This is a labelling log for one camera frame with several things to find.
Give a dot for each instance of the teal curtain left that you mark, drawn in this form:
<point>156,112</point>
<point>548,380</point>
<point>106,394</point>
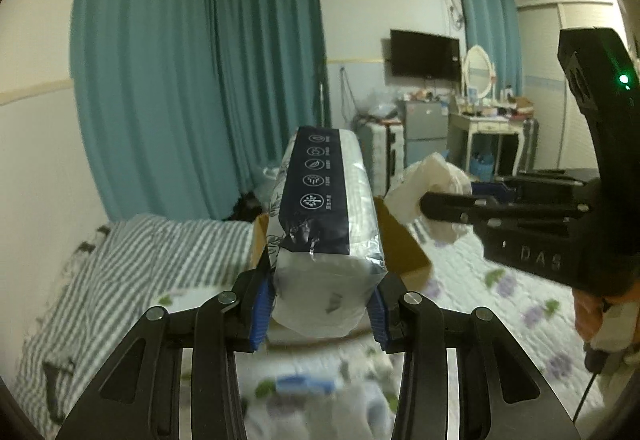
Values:
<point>182,102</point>

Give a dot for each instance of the grey checked bed sheet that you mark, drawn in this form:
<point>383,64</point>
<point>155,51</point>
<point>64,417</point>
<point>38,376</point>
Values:
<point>138,263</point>

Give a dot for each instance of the white oval vanity mirror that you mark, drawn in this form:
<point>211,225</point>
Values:
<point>478,73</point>

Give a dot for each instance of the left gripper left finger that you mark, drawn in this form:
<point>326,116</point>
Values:
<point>135,395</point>

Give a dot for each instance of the teal curtain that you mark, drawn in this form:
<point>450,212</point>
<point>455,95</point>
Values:
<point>493,24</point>
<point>182,102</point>

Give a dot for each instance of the blue waste basket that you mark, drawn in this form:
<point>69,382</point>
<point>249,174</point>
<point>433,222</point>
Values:
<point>482,167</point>

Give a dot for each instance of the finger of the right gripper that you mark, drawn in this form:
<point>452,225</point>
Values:
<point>472,210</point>
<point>505,187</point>

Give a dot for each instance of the blue pocket tissue pack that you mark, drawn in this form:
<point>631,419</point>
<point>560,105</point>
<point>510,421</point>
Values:
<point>303,385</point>

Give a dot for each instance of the white wardrobe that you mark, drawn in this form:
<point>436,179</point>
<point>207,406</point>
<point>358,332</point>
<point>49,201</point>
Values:
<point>563,135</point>

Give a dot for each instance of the teal curtain right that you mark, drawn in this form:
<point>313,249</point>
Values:
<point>493,24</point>

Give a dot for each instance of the person's right hand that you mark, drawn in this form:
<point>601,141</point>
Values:
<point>609,324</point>

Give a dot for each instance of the small grey fridge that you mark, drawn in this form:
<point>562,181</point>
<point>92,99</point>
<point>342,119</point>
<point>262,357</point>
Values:
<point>425,129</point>

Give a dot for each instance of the large tissue pack dark label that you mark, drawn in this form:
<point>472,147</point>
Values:
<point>323,242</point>

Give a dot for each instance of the brown cardboard box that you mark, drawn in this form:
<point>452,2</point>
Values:
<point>402,253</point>

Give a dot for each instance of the white dressing table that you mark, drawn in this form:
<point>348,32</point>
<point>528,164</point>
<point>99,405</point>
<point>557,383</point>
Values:
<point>497,125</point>

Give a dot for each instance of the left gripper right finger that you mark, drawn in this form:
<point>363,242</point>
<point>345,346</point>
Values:
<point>502,394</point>

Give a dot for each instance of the white suitcase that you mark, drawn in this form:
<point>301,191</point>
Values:
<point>383,152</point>

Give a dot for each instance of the black wall television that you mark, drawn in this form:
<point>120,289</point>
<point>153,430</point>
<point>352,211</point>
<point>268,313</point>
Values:
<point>423,55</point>

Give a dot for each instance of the white floral quilt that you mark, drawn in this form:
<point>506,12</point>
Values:
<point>503,395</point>

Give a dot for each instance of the white toilet paper roll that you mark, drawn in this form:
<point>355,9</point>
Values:
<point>423,188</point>

